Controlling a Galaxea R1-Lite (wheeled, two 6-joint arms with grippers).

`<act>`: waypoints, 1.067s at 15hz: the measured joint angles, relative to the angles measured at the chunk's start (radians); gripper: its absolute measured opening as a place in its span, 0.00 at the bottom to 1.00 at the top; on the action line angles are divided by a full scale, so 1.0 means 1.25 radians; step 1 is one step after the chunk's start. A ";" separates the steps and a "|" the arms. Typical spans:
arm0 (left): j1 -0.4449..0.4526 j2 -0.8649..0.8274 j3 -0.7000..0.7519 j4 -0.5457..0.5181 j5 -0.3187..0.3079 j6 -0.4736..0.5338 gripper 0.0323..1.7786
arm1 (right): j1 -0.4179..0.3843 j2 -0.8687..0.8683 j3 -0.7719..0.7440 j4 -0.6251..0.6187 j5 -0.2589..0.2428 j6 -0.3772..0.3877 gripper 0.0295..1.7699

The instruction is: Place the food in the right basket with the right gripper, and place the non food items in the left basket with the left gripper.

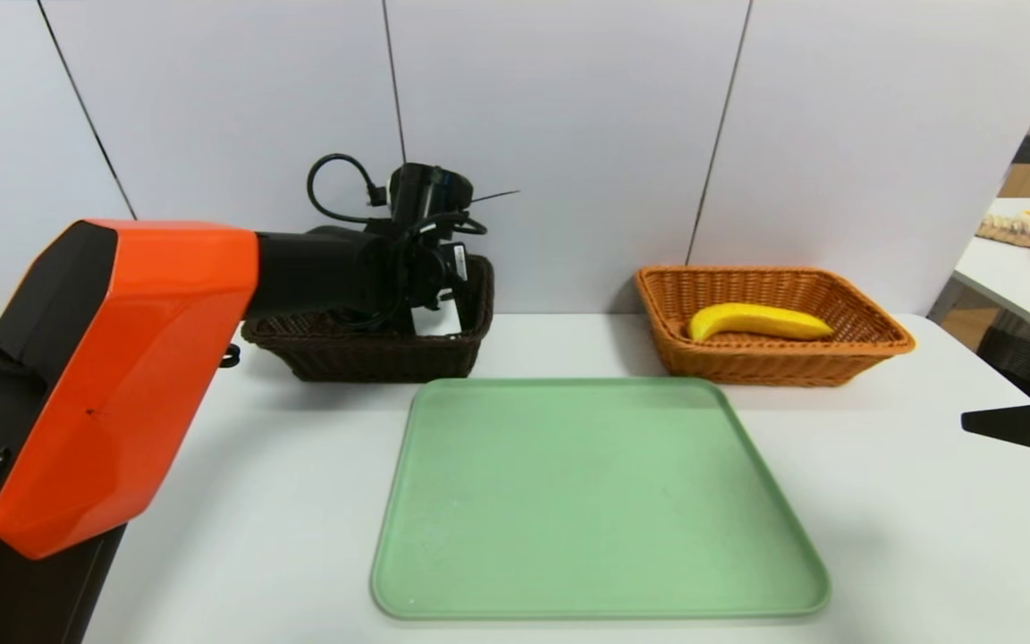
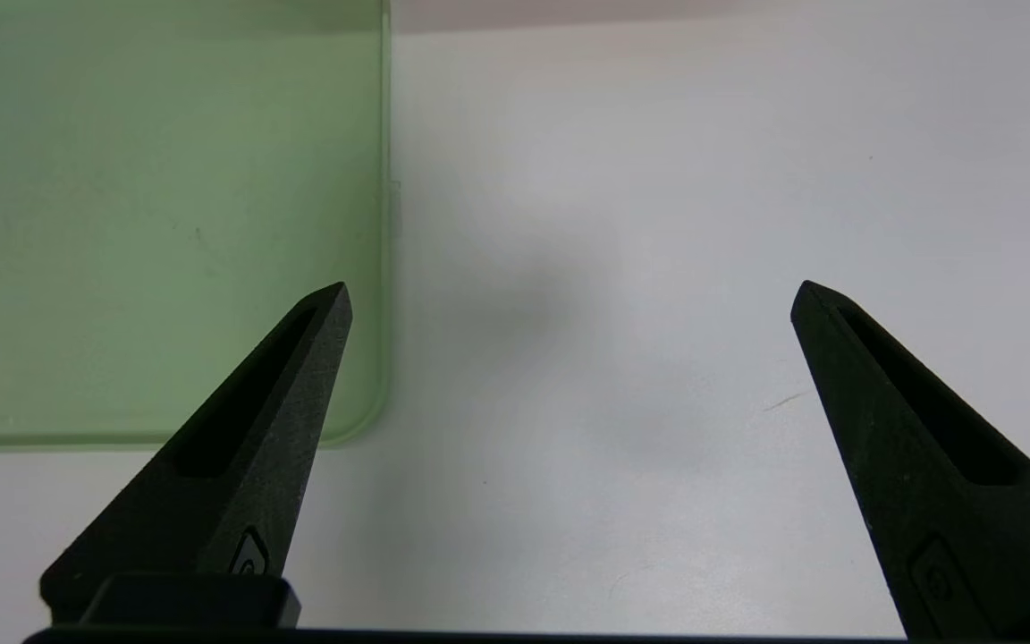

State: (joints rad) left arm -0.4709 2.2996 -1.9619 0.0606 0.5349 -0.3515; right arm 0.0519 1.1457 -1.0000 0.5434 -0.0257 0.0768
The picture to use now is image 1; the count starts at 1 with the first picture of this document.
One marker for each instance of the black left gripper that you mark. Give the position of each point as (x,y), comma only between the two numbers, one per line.
(459,265)

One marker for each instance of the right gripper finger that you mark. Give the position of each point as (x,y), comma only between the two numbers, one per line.
(1029,427)

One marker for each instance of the white oblong plastic case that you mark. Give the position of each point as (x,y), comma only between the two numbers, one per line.
(443,320)

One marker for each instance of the yellow banana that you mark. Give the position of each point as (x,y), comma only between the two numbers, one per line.
(756,320)

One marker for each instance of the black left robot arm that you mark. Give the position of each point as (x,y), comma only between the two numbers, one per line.
(122,358)

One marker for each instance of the dark brown wicker basket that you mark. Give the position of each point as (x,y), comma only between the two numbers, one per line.
(372,358)

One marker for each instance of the orange wicker basket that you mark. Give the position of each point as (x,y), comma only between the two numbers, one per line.
(747,367)

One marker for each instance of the white side table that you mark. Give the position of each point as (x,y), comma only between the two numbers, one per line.
(1016,286)

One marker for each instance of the wooden tray with round pieces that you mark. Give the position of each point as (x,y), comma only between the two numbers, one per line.
(1011,234)

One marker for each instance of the light green plastic tray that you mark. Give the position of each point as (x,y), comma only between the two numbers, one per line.
(600,501)

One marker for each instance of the small black box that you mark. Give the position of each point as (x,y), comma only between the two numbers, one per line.
(1026,150)

